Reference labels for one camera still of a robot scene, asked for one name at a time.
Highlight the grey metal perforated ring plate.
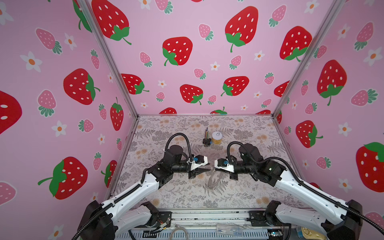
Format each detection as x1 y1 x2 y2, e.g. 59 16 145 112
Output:
207 170 223 190

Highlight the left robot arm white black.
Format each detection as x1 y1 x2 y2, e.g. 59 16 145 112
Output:
73 143 209 240

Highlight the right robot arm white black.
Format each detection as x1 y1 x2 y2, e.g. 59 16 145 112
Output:
215 141 384 240

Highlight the colourful hex key set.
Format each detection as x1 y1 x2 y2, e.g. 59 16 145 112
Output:
203 128 212 147

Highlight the yellow tin can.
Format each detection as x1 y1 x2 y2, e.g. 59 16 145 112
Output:
212 131 223 145

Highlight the clear plastic box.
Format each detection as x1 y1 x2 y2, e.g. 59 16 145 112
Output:
216 224 243 237

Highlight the gold computer mouse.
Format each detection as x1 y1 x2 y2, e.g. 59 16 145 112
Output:
297 227 327 240

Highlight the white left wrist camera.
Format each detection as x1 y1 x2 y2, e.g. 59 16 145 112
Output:
190 155 209 171

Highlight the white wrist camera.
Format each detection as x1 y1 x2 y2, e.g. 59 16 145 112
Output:
190 155 209 171
215 159 234 172

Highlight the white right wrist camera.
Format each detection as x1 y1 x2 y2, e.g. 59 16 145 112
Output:
215 159 234 172

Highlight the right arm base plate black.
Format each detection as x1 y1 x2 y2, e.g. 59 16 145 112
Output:
246 211 282 227

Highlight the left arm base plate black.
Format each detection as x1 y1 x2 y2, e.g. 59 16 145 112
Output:
142 211 172 229

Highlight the aluminium rail frame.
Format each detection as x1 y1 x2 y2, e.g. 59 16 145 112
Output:
101 207 337 240

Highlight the grey looped cable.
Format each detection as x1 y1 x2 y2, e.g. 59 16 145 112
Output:
168 227 190 240

